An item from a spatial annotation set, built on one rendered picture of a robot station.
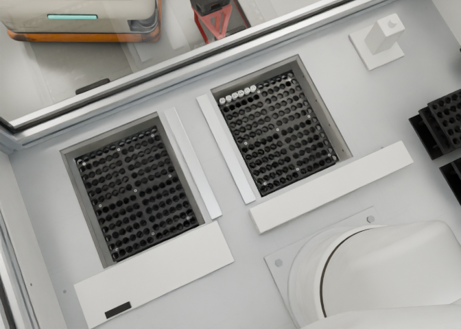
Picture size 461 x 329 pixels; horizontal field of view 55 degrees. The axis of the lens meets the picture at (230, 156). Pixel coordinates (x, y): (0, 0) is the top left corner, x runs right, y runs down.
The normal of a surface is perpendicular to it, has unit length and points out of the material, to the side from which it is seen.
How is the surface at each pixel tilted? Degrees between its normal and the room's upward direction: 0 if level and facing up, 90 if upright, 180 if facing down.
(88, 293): 0
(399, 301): 40
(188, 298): 0
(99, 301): 0
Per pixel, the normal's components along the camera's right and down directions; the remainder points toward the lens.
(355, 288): -0.86, 0.30
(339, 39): 0.04, -0.25
